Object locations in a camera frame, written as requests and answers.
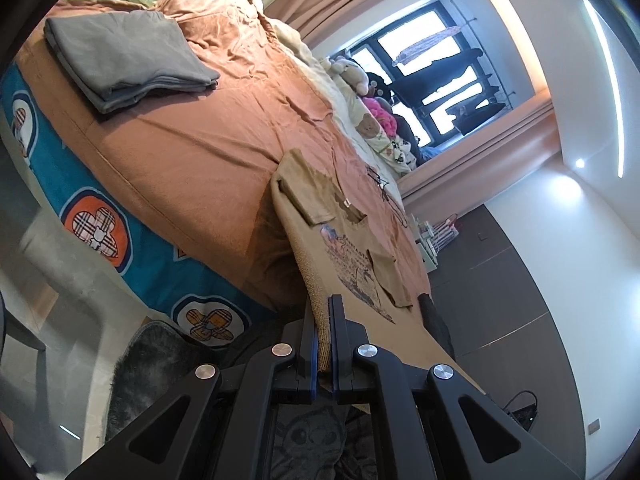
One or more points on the wall socket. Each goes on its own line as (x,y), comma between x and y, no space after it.
(593,425)

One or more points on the white nightstand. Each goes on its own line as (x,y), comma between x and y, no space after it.
(430,255)

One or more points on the black folded clothes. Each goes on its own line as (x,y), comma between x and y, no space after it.
(435,325)

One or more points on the ceiling light strip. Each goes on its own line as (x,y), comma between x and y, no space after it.
(605,85)

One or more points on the pink plush toy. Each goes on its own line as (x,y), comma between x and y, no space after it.
(380,115)

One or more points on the black white spotted cloth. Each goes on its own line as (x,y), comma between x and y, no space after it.
(402,155)

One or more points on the orange blanket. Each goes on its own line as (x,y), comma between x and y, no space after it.
(200,135)

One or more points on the red white bag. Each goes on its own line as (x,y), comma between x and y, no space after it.
(447,232)

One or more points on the dark fluffy rug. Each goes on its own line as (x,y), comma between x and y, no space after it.
(145,370)

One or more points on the tan printed t-shirt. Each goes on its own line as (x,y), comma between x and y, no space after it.
(310,240)

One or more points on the person's grey printed pants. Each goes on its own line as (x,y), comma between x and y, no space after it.
(310,435)

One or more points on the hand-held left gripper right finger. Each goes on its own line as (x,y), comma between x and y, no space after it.
(334,360)

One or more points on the pink curtain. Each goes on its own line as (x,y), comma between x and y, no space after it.
(340,5)
(475,155)

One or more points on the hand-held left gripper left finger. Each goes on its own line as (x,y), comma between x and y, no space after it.
(314,370)

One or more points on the black hanging jacket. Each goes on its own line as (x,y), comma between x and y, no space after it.
(480,117)

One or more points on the beige plush bear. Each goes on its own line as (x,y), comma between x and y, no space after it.
(350,72)

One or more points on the black hanging coat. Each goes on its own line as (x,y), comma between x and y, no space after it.
(450,67)

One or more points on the dark furniture frame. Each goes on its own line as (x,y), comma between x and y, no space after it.
(20,332)

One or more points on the black plush toy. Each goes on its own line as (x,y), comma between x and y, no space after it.
(380,87)

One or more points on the grey folded clothes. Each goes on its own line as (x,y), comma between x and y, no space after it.
(125,55)

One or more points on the floral hanging garment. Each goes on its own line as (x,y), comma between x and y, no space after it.
(425,42)

